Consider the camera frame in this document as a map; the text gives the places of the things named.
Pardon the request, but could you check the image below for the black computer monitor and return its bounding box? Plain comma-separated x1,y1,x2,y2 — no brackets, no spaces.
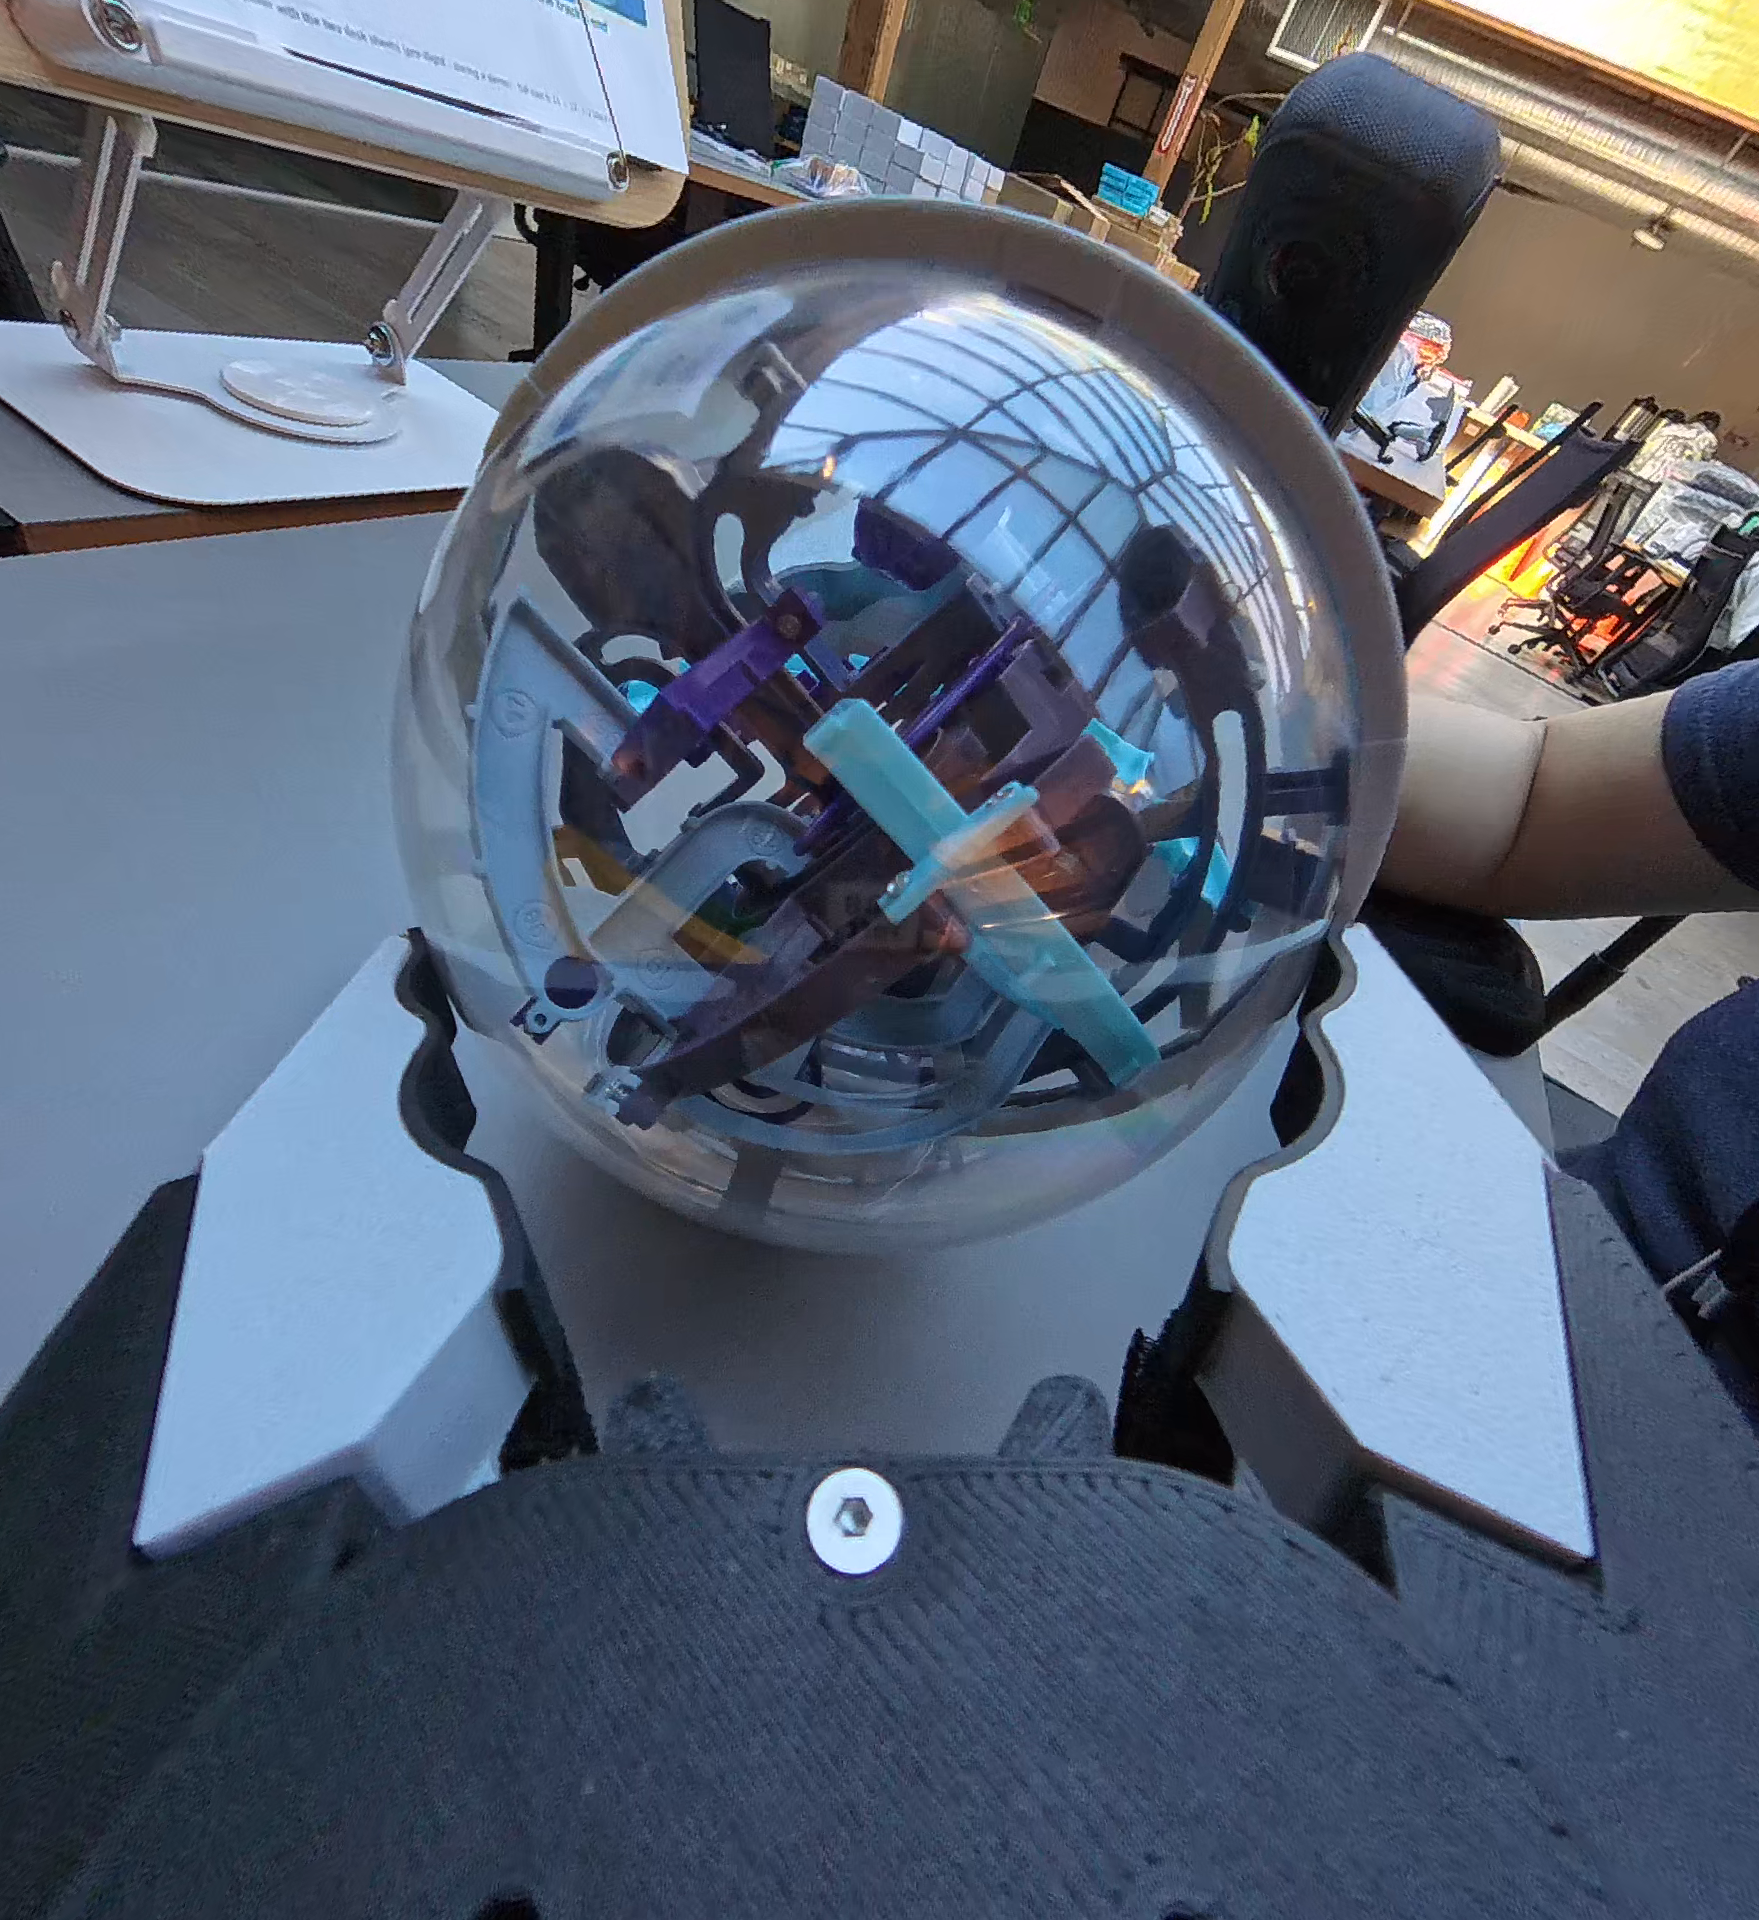
687,0,776,152

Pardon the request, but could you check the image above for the clear plastic maze ball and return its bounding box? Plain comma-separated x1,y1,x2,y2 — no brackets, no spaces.
392,194,1407,1258

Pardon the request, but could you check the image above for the black mesh office chair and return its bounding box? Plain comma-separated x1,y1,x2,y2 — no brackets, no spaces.
1392,427,1646,640

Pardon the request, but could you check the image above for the silver ventilation duct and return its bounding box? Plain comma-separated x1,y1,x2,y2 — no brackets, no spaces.
1490,103,1759,317

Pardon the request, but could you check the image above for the white air vent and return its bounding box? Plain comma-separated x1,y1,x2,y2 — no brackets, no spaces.
1266,0,1388,69

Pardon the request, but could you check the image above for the person's right forearm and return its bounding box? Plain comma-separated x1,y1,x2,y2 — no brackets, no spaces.
1371,640,1759,919

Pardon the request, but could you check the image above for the cardboard box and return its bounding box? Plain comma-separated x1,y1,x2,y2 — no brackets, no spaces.
995,169,1110,241

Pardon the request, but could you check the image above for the person's dark blue clothing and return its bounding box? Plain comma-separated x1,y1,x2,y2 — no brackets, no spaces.
1564,903,1759,1505

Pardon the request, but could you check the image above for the black quilted wrist rest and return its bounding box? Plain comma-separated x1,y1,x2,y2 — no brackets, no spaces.
1358,903,1554,1054

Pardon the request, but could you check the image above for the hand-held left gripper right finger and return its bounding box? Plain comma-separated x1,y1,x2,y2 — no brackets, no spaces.
1122,919,1593,1572

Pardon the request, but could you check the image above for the stack of white boxes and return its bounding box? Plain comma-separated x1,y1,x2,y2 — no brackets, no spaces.
796,75,1009,204

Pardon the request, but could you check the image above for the wooden work table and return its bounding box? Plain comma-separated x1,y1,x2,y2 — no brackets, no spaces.
684,142,829,212

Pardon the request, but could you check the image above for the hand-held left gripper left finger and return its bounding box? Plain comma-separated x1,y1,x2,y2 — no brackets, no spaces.
132,932,598,1562

